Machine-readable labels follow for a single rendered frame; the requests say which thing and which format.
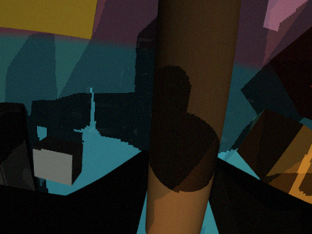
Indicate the orange long bar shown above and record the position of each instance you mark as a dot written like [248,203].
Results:
[279,151]

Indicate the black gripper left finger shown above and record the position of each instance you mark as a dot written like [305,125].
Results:
[110,205]

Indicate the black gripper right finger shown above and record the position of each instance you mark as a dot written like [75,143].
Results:
[242,204]

